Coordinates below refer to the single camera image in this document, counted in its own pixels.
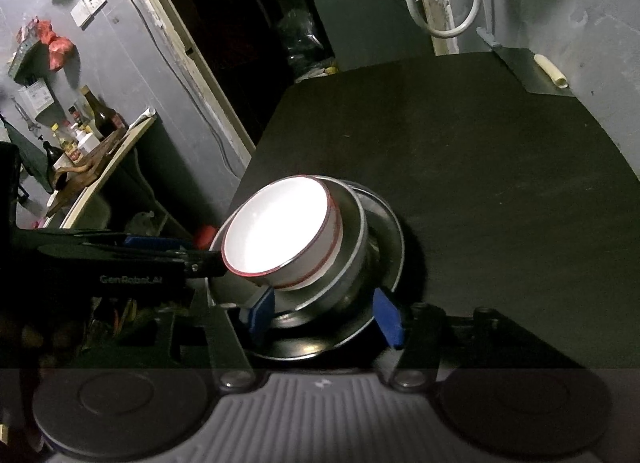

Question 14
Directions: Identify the steel bowl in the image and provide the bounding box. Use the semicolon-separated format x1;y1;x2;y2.
234;174;370;317

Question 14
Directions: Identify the steel plate with sticker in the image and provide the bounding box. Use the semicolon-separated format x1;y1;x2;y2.
209;179;406;362

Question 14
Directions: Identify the wooden shelf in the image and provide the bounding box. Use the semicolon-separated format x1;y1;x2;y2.
43;106;157;229

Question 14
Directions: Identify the dark glass bottle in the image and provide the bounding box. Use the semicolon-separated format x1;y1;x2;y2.
80;86;117;138

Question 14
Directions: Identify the red plastic bag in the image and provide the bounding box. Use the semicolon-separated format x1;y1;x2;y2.
16;18;75;72

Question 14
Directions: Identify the steel cleaver knife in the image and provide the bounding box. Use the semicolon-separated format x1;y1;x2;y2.
476;27;574;98

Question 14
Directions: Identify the dark grey cabinet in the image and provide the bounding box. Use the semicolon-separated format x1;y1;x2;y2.
314;0;434;71

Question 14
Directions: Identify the white wall switch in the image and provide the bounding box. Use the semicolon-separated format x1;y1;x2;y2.
70;0;106;28

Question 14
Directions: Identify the cream cylindrical handle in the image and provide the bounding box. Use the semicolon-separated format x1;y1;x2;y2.
534;53;570;89

